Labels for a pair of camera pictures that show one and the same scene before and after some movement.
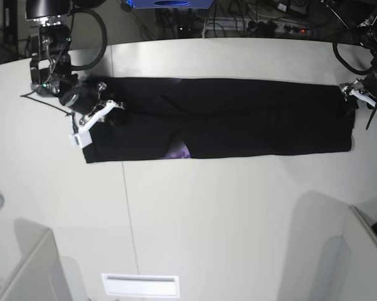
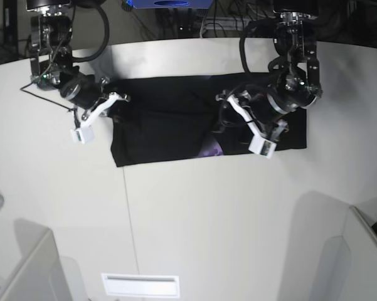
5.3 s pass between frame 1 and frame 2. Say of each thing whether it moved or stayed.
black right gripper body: moved
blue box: stayed
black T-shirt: moved
